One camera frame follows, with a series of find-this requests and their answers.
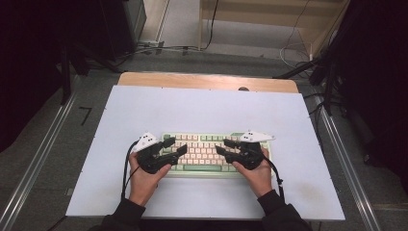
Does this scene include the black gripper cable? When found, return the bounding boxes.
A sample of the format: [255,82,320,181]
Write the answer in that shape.
[119,139,142,202]
[262,149,286,200]

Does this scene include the white looped cable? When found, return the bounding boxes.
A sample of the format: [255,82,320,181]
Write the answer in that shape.
[279,0,314,70]

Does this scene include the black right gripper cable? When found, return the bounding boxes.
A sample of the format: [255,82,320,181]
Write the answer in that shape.
[262,149,286,200]

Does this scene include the wooden shelf unit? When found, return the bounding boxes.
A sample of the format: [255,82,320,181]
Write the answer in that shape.
[197,0,352,61]

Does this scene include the white table board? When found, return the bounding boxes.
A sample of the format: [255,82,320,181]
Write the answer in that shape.
[65,85,346,221]

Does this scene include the black metal stand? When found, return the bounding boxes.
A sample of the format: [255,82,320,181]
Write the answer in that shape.
[273,56,337,116]
[59,44,120,106]

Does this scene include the dark cabinet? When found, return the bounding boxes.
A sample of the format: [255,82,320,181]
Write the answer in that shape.
[100,0,147,62]

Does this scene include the wooden table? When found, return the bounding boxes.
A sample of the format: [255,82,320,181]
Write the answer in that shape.
[117,71,300,94]

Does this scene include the grey floor cables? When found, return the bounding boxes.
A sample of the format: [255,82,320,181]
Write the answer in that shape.
[118,42,202,61]

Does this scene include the green and pink keyboard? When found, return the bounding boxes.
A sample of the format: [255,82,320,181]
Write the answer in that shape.
[159,131,274,179]

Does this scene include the aluminium floor rail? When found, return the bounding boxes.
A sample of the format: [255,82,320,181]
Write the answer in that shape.
[0,91,80,231]
[312,94,384,231]

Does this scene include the person's right hand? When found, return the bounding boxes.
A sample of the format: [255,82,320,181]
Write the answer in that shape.
[231,147,274,198]

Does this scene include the black curtain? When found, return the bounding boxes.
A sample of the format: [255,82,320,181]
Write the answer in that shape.
[333,0,408,193]
[0,0,126,154]

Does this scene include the person's left hand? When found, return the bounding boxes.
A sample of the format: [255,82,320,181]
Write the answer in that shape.
[128,159,173,208]

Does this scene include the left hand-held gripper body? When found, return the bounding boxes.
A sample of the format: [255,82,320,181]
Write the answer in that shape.
[132,131,172,175]

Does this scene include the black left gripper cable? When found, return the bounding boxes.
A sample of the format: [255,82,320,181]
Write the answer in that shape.
[119,139,142,202]

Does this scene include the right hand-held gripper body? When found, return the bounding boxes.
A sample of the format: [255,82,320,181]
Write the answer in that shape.
[229,130,276,171]

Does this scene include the black hanging cable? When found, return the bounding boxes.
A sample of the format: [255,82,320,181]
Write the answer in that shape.
[200,0,221,52]

